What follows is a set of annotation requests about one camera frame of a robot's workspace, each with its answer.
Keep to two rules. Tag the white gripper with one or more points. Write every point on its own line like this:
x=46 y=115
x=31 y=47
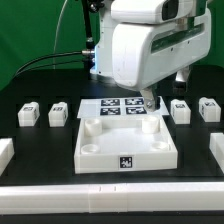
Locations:
x=142 y=55

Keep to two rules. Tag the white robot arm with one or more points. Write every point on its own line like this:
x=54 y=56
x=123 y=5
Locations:
x=141 y=12

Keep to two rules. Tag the white square tabletop tray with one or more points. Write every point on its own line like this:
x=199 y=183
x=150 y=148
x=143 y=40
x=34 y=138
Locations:
x=124 y=143

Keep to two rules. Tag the white sheet with markers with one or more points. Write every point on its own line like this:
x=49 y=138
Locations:
x=111 y=107

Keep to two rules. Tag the white front barrier wall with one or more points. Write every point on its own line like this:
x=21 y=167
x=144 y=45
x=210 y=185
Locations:
x=126 y=197

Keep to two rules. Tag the white left barrier block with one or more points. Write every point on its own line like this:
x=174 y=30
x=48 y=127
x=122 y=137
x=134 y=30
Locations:
x=6 y=153

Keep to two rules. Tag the black vertical pole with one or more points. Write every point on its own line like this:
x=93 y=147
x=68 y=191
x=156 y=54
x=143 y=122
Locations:
x=88 y=30

